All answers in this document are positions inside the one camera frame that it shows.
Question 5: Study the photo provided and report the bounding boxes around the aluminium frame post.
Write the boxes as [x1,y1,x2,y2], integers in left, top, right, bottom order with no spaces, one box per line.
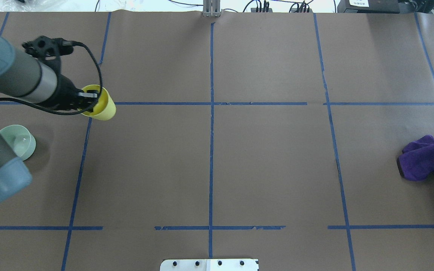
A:
[203,0,222,17]

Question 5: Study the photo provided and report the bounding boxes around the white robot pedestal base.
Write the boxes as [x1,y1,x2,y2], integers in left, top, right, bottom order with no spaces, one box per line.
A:
[160,258,260,271]

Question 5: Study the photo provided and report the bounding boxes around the purple cloth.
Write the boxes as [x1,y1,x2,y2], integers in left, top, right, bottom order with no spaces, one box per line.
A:
[397,134,434,181]

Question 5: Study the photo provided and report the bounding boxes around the green ceramic bowl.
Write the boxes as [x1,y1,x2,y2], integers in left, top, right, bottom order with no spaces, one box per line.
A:
[0,125,37,161]

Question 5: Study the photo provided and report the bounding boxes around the black box device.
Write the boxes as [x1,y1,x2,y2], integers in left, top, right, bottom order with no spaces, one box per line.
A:
[336,0,400,14]

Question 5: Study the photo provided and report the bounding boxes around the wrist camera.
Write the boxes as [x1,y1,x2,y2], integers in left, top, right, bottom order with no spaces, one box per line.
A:
[22,36,74,59]

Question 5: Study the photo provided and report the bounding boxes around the yellow plastic cup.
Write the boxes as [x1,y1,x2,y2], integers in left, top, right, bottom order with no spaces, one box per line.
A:
[80,85,116,121]

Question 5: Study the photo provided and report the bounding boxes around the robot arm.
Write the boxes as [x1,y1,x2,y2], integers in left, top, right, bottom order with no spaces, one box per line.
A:
[0,36,103,203]

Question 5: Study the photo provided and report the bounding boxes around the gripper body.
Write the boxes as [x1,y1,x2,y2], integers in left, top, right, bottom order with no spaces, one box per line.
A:
[51,74,83,111]

